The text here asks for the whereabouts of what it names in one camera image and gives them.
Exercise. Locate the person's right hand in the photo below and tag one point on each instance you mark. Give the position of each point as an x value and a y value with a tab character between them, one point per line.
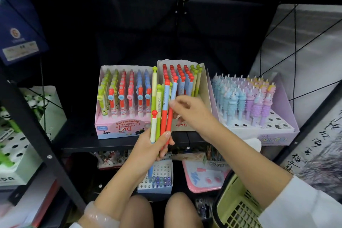
196	115

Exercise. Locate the person's left hand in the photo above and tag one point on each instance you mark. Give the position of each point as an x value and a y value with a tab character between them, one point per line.
145	153

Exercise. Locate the person's left thumb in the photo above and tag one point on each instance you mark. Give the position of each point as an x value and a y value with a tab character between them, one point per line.
166	141

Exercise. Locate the person's right fingers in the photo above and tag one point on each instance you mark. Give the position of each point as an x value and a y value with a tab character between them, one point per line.
179	103

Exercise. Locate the light blue pen red knob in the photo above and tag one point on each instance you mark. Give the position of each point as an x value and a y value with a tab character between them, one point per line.
172	94

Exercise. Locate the short cream pen red knob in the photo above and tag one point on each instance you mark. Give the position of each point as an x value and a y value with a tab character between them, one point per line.
154	125

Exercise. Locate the green eraser pen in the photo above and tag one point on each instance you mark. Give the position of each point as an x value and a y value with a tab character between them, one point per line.
159	110

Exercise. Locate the tall cream pen green knob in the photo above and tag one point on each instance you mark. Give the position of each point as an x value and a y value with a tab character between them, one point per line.
154	89

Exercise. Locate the blue pen tip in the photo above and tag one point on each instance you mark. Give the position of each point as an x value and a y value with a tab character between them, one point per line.
150	173

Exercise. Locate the person's left forearm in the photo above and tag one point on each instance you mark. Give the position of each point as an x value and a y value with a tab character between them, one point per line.
117	193

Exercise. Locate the person's right forearm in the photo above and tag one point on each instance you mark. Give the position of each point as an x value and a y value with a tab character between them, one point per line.
248	163

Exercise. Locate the bunch of knob-topped pens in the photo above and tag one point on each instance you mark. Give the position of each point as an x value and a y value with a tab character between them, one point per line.
184	78

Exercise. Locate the beige pen display box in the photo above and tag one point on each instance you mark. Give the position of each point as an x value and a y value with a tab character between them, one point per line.
204	89

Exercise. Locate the small white perforated pen box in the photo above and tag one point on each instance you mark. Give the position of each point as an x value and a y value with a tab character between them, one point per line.
163	174

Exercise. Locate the row of purple pens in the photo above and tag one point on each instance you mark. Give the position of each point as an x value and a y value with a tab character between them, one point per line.
161	181

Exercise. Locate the pink eraser pen display box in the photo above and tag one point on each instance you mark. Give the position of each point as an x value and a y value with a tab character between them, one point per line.
120	127

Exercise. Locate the box of patterned pencils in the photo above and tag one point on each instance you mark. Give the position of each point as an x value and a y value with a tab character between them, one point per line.
215	157

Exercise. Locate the black shelf board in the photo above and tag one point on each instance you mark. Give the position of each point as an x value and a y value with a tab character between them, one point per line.
112	142

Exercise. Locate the pink tray box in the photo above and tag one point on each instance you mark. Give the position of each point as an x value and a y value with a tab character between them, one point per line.
205	178

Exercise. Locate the small box of figurine pens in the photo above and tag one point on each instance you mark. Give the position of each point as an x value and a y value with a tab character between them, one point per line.
112	159

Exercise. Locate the rows of colourful eraser pens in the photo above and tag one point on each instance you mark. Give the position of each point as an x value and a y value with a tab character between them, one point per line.
123	94

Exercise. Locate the rows of pastel unicorn pens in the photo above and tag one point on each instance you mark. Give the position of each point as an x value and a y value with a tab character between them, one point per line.
240	97

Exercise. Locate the person's right leg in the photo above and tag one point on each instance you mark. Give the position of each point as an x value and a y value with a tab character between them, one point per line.
181	211

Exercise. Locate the person's leg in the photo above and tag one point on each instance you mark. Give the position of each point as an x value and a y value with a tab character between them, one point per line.
137	213
181	211

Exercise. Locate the person's left leg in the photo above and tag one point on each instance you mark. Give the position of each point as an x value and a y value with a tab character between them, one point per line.
137	213

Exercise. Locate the yellow-green shopping basket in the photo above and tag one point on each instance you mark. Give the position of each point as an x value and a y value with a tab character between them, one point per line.
237	206

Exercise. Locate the translucent white bangle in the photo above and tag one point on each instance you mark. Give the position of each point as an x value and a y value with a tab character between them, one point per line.
98	215

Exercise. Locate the purple unicorn display box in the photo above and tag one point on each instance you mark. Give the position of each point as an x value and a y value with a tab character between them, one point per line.
280	118

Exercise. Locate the white panda display box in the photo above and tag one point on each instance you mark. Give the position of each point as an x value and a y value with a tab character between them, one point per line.
45	129

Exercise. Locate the calligraphy ink painting poster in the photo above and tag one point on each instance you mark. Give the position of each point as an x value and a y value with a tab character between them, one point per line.
318	155

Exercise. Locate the person's white sleeve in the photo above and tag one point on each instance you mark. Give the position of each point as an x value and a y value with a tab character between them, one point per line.
302	206

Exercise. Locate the group of green panda pens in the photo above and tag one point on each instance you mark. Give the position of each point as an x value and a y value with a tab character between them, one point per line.
6	121

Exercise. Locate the dark blue cardboard box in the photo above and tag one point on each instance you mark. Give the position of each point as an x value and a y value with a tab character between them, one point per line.
18	27

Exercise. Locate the black metal shelf frame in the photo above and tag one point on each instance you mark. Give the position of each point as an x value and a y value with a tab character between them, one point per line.
29	118

